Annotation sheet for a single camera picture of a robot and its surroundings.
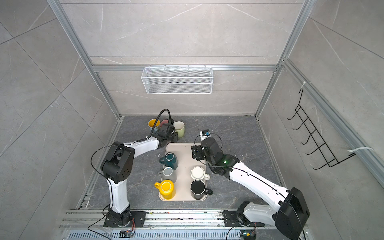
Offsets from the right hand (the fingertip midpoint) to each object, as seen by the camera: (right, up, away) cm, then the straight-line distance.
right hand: (197, 145), depth 79 cm
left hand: (-15, +7, +21) cm, 27 cm away
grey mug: (-16, -15, 0) cm, 22 cm away
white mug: (+1, -16, +3) cm, 16 cm away
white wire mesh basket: (-13, +42, +22) cm, 49 cm away
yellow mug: (-16, -22, -4) cm, 27 cm away
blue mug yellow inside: (-27, +9, +19) cm, 34 cm away
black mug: (0, -22, -5) cm, 22 cm away
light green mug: (-12, +10, +21) cm, 27 cm away
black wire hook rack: (+55, +11, -6) cm, 56 cm away
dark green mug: (-15, -9, +5) cm, 18 cm away
